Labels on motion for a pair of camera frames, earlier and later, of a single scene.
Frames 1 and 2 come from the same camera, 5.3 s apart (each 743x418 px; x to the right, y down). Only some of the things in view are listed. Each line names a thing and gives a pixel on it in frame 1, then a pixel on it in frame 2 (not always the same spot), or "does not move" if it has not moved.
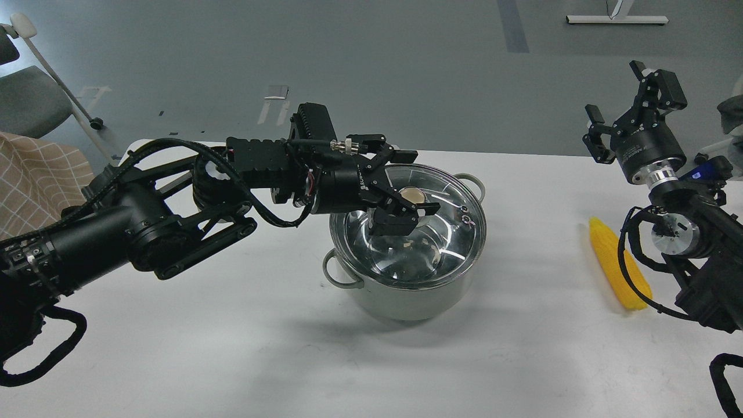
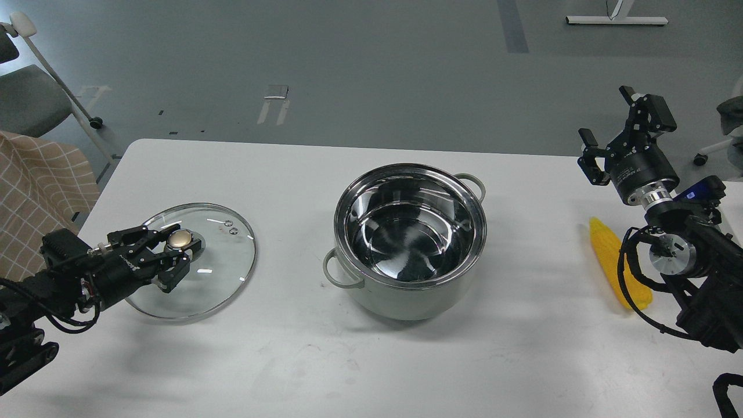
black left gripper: [350, 190] to [114, 270]
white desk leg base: [620, 18] does not move
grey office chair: [35, 101] does not move
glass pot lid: [442, 245] to [218, 271]
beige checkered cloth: [38, 179] does not move
